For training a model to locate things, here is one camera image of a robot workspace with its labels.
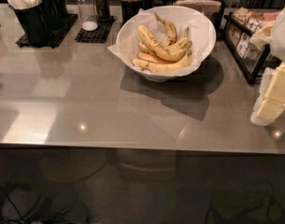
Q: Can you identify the black condiment packet rack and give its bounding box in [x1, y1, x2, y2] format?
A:
[221, 7, 279, 84]

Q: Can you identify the middle left banana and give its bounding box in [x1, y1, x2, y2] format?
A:
[137, 52, 170, 63]

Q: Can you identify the bottom front banana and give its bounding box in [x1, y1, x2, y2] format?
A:
[131, 52, 192, 73]

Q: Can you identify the glass salt shaker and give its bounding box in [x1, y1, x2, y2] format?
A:
[77, 0, 98, 32]

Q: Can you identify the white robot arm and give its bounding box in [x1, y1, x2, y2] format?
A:
[250, 8, 285, 126]

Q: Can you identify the glass pepper shaker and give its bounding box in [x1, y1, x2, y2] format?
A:
[94, 0, 111, 21]

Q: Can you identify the white bowl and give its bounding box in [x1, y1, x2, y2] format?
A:
[112, 6, 216, 82]

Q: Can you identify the black utensil cup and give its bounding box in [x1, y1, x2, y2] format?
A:
[41, 0, 67, 30]
[7, 0, 48, 47]

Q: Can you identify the front black utensil cup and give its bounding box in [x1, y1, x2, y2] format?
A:
[7, 0, 48, 47]

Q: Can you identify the left black rubber mat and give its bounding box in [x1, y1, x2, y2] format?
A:
[16, 14, 78, 49]

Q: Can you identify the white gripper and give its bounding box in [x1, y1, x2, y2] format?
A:
[250, 63, 285, 126]

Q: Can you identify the white paper liner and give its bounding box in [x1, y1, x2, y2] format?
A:
[108, 6, 217, 82]

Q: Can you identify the small back banana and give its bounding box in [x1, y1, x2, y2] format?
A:
[155, 14, 177, 46]

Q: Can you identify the large top banana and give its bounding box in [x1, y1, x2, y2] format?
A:
[137, 25, 191, 62]

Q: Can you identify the back black utensil cup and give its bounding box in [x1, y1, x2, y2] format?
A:
[41, 0, 67, 30]

